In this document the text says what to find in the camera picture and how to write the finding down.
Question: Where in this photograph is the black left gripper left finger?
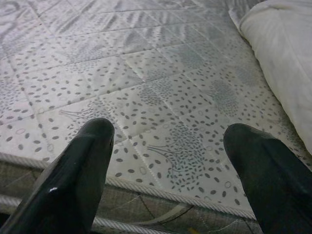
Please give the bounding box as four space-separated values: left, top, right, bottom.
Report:
0 117 116 234

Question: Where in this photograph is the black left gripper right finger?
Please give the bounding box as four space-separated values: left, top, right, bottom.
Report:
223 122 312 234

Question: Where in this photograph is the white pillow with black lettering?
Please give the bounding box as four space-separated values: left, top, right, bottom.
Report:
238 0 312 158

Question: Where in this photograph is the white quilted mattress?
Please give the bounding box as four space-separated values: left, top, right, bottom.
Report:
0 0 312 234

